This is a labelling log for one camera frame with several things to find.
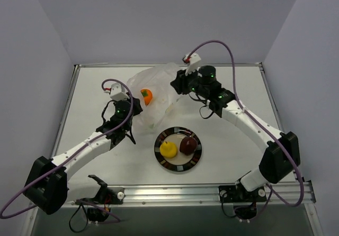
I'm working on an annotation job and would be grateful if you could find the clear printed plastic bag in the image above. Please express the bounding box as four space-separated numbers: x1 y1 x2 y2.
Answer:
127 62 181 134

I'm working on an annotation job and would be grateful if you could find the orange fake fruit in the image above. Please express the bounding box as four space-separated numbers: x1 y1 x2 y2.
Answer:
140 89 153 106

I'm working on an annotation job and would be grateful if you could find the yellow fake fruit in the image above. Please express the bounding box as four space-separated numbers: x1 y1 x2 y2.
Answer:
159 141 177 158

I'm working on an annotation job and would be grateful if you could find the dark red fake apple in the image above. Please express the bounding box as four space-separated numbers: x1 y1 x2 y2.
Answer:
179 137 198 156

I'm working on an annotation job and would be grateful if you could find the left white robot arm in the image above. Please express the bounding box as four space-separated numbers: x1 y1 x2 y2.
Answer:
23 98 142 214

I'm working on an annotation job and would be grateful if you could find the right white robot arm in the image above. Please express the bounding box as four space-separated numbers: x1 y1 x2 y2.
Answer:
171 66 300 201

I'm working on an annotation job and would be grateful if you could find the black rimmed ceramic plate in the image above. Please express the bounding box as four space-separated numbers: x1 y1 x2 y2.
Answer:
154 126 202 174

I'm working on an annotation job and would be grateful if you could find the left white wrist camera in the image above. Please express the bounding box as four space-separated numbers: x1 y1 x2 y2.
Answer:
104 83 128 101

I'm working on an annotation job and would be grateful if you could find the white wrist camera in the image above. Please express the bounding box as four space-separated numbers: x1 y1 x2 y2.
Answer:
182 53 201 76
104 83 128 101

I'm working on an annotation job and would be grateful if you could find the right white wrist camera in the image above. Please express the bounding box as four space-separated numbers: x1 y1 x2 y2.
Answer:
182 53 201 76

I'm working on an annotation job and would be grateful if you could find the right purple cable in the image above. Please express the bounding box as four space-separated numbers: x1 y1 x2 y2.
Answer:
182 40 304 221

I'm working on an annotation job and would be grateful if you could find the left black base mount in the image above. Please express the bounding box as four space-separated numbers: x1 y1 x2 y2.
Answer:
75 175 124 224

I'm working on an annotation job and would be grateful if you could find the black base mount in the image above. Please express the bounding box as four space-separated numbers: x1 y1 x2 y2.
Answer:
218 184 267 223
75 175 124 224

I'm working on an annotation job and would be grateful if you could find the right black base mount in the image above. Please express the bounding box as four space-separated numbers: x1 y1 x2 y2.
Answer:
218 184 267 223

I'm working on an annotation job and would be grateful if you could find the aluminium front frame rail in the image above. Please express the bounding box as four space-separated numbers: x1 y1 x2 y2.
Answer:
28 181 316 209

